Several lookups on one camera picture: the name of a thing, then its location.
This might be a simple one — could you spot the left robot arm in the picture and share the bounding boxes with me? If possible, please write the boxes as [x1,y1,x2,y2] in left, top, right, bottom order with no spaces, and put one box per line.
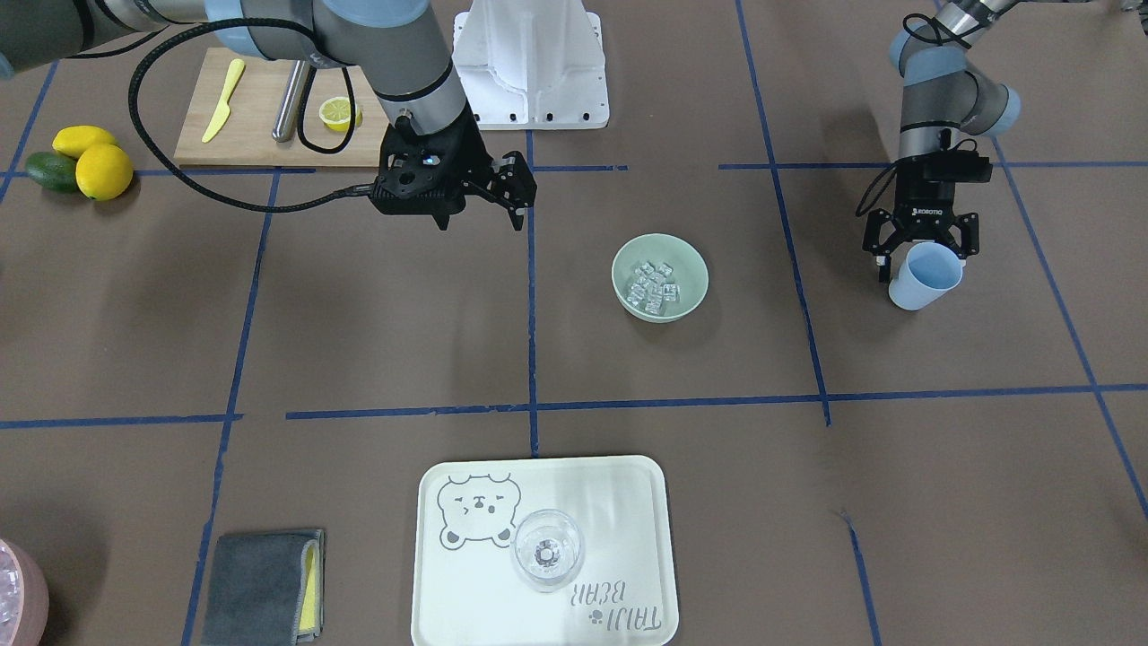
[856,1,1022,285]

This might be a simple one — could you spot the pink bowl of ice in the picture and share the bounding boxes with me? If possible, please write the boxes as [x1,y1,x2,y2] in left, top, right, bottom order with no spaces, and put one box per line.
[1,539,49,645]

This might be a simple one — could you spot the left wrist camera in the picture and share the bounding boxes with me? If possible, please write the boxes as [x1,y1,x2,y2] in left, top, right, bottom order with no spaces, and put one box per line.
[897,150,993,184]

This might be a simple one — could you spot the steel muddler black cap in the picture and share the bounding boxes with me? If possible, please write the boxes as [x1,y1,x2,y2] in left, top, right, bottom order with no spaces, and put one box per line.
[271,61,311,143]

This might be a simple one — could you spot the green bowl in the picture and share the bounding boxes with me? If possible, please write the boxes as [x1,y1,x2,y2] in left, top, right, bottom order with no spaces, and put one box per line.
[611,233,709,324]

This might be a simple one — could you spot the wooden cutting board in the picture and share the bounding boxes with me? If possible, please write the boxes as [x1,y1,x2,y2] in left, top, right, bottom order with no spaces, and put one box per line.
[171,48,388,168]

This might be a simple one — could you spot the clear wine glass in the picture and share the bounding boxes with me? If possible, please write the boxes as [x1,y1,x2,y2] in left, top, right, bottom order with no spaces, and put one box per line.
[512,509,585,593]

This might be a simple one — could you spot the yellow lemon front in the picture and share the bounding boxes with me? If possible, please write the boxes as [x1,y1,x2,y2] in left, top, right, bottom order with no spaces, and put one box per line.
[75,143,135,201]

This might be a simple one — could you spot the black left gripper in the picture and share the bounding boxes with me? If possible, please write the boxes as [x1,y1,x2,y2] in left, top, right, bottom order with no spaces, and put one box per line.
[864,176,980,285]

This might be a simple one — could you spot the yellow plastic knife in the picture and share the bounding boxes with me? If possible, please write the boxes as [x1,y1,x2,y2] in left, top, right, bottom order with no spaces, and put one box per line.
[200,59,247,143]

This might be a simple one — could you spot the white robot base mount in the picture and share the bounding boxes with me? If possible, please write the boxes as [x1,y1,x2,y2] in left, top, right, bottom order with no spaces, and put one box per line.
[453,1,611,131]

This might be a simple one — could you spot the lemon half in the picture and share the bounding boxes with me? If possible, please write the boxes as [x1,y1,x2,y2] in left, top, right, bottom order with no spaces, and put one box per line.
[317,98,362,134]

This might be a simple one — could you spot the yellow lemon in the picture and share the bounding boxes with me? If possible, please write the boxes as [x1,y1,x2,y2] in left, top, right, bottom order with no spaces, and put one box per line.
[52,124,118,161]
[75,143,135,201]

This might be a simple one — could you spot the grey folded cloth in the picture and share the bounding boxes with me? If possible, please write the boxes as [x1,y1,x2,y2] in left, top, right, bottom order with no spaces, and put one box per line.
[201,528,326,645]

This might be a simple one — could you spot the green avocado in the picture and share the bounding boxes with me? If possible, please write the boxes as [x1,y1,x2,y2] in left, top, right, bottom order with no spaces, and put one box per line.
[24,151,82,195]

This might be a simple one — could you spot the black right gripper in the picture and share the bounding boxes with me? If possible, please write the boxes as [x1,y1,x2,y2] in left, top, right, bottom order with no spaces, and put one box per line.
[370,112,537,231]

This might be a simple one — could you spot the cream bear tray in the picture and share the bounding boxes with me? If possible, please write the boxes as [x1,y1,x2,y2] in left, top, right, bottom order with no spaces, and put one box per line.
[411,456,680,645]

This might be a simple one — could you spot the yellow lemon back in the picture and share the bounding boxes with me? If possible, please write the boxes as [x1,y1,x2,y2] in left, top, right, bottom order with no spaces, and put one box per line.
[52,124,118,161]

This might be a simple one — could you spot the light blue plastic cup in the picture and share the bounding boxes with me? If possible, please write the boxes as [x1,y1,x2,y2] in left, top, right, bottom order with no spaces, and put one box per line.
[887,241,964,311]

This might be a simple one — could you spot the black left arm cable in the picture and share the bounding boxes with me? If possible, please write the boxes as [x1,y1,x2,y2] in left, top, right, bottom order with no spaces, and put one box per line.
[854,9,983,218]

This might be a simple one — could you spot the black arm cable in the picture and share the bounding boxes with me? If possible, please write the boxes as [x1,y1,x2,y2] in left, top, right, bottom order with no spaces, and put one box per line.
[854,9,983,218]
[127,20,378,215]

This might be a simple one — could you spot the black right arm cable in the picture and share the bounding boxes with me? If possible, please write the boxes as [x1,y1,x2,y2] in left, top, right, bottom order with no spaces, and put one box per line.
[127,20,378,215]

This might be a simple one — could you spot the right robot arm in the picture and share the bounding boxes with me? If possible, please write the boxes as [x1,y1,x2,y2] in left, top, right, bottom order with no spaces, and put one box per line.
[1,1,537,229]

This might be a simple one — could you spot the ice cubes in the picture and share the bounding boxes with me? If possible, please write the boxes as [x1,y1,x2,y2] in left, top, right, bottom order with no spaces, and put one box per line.
[622,260,682,318]

